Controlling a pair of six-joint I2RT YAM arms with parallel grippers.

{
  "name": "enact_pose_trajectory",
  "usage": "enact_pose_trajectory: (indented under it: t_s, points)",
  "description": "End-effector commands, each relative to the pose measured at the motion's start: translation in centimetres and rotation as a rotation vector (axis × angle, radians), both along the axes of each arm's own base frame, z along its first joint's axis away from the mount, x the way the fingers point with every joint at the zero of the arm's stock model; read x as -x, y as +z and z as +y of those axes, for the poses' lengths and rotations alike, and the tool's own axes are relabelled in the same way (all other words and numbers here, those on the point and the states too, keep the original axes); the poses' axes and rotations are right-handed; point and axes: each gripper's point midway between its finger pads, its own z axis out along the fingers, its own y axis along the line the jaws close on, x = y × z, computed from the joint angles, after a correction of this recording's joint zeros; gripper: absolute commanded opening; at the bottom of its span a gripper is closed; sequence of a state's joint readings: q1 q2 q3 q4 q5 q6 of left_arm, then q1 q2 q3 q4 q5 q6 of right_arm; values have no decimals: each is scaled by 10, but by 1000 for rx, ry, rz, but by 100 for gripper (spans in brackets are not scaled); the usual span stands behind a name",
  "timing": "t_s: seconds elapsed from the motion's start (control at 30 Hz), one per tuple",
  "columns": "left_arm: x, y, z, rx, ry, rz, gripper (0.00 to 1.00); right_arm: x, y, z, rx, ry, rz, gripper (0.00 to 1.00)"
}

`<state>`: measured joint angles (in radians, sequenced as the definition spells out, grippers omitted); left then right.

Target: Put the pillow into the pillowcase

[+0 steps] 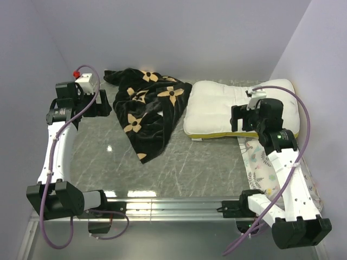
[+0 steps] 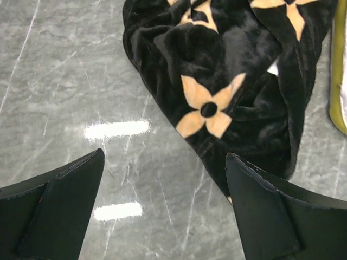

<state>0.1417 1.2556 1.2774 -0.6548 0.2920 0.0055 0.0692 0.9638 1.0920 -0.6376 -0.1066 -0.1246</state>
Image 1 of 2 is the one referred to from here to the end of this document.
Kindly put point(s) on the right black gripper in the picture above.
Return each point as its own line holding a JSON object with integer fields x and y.
{"x": 236, "y": 114}

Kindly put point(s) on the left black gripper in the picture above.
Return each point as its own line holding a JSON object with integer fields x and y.
{"x": 102, "y": 109}

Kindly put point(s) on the white pillow yellow edge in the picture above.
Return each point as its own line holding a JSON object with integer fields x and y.
{"x": 208, "y": 112}

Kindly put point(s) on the black floral pillowcase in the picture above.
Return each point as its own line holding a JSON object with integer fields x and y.
{"x": 148, "y": 106}

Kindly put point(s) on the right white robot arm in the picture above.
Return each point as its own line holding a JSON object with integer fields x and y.
{"x": 292, "y": 215}

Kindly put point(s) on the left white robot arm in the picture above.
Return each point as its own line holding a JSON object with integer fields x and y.
{"x": 54, "y": 196}

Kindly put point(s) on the patterned white pillow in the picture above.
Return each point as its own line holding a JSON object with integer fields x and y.
{"x": 261, "y": 174}

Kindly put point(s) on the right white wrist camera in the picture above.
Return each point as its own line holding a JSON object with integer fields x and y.
{"x": 255, "y": 97}

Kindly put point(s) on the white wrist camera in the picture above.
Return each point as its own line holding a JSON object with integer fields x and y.
{"x": 255, "y": 97}
{"x": 87, "y": 81}

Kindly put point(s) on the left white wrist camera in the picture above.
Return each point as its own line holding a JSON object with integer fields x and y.
{"x": 87, "y": 81}

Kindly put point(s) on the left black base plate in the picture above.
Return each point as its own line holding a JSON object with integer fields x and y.
{"x": 113, "y": 210}

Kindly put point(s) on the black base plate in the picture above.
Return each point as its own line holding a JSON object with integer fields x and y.
{"x": 230, "y": 209}
{"x": 113, "y": 210}

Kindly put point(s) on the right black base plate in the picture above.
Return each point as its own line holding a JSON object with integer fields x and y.
{"x": 230, "y": 209}

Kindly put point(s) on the aluminium mounting rail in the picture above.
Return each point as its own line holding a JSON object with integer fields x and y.
{"x": 155, "y": 228}

